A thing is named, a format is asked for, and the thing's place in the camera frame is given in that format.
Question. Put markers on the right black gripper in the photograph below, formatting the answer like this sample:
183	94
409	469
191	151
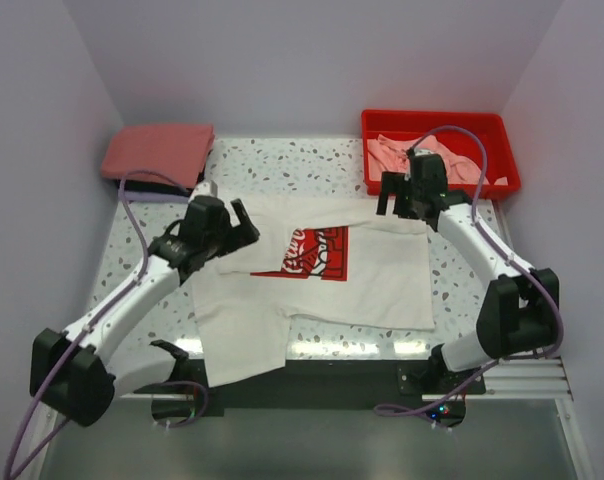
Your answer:
393	183

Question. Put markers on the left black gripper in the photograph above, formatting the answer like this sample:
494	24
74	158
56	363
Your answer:
238	235

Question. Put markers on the white printed t shirt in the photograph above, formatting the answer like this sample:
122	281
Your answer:
333	260

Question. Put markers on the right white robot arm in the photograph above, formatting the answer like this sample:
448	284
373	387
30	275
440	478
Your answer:
519	316

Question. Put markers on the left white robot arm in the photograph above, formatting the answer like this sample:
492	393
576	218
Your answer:
73	371

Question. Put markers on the pink t shirt in bin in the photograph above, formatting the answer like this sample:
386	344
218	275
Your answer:
461	156

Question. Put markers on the folded salmon pink t shirt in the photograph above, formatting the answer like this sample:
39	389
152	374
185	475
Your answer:
153	134

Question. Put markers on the red plastic bin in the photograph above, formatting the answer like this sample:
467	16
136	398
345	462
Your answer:
502	172

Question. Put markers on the folded lavender t shirt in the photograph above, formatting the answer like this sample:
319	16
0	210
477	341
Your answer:
151	197

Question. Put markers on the folded black t shirt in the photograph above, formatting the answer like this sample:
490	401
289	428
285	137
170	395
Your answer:
132	186

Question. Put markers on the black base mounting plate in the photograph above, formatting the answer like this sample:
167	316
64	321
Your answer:
316	385

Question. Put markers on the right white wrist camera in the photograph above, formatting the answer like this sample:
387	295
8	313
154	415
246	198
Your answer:
423	147

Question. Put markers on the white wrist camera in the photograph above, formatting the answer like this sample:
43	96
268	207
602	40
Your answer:
205	188
423	147

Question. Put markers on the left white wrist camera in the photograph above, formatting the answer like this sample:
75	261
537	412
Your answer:
205	188

